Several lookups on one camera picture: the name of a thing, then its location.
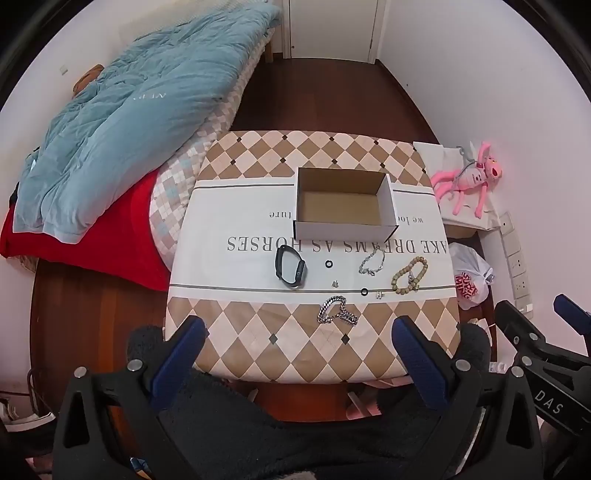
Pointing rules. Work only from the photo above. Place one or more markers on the red blanket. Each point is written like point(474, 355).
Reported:
point(129, 240)

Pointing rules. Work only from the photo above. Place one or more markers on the black smart band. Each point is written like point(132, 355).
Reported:
point(298, 272)

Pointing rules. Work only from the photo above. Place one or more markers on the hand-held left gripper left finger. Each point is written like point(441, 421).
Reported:
point(178, 357)

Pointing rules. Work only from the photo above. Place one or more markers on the white paper bag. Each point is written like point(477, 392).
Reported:
point(438, 157)

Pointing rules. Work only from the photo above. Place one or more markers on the light blue quilt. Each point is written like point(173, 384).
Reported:
point(138, 106)

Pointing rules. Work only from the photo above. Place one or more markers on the white wall socket row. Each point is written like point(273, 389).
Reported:
point(517, 265)

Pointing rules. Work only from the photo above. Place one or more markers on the white cardboard box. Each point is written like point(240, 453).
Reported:
point(341, 207)

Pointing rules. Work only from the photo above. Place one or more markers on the white door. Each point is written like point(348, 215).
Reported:
point(332, 27)

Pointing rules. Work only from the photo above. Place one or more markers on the wooden bed leg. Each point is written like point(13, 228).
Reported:
point(268, 48)

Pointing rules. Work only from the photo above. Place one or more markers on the checked bed sheet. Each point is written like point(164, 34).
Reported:
point(184, 184)

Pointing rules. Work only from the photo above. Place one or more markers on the pink plush toy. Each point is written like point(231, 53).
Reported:
point(471, 177)

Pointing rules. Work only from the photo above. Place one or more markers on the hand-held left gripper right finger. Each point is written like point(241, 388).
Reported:
point(418, 364)

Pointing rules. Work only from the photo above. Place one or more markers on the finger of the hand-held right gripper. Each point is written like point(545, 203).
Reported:
point(521, 325)
point(575, 310)

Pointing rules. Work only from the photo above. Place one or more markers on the white plastic bag red print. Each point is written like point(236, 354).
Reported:
point(468, 281)

